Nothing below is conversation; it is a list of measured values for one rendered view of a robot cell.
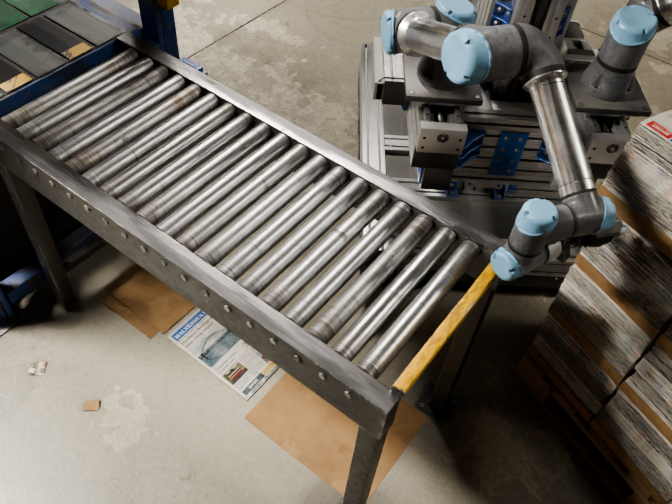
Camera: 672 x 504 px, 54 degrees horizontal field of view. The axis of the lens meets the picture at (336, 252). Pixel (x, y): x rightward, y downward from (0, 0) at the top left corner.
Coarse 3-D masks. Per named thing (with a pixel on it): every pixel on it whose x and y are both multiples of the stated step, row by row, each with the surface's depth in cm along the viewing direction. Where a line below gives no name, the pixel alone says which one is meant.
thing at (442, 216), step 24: (120, 48) 202; (144, 48) 197; (192, 72) 191; (216, 96) 186; (240, 96) 186; (264, 120) 180; (312, 144) 175; (360, 168) 170; (336, 192) 178; (408, 192) 165; (432, 216) 161; (456, 216) 161; (480, 240) 157; (480, 264) 160
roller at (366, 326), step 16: (432, 240) 156; (448, 240) 157; (416, 256) 153; (432, 256) 153; (400, 272) 150; (416, 272) 149; (400, 288) 146; (384, 304) 143; (400, 304) 146; (368, 320) 140; (384, 320) 142; (352, 336) 137; (368, 336) 139; (352, 352) 136
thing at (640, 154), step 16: (640, 128) 145; (656, 128) 144; (640, 144) 146; (656, 144) 143; (624, 160) 151; (640, 160) 148; (656, 160) 144; (608, 176) 156; (624, 176) 153; (640, 176) 149; (656, 176) 146; (624, 192) 154; (640, 192) 151; (656, 192) 147; (640, 208) 152; (656, 208) 149; (656, 224) 150
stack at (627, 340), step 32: (608, 256) 168; (640, 256) 159; (576, 288) 183; (640, 288) 163; (544, 320) 202; (576, 320) 188; (608, 320) 176; (544, 352) 207; (576, 352) 194; (608, 352) 181; (640, 352) 170; (544, 384) 213; (576, 384) 199; (608, 384) 187; (640, 384) 175; (576, 416) 205; (608, 416) 191; (640, 416) 179; (576, 448) 210; (608, 448) 196; (640, 448) 184; (608, 480) 202
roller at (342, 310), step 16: (416, 224) 159; (432, 224) 161; (400, 240) 155; (416, 240) 157; (384, 256) 152; (400, 256) 153; (368, 272) 148; (384, 272) 149; (352, 288) 145; (368, 288) 146; (336, 304) 142; (352, 304) 143; (320, 320) 140; (336, 320) 140; (320, 336) 137
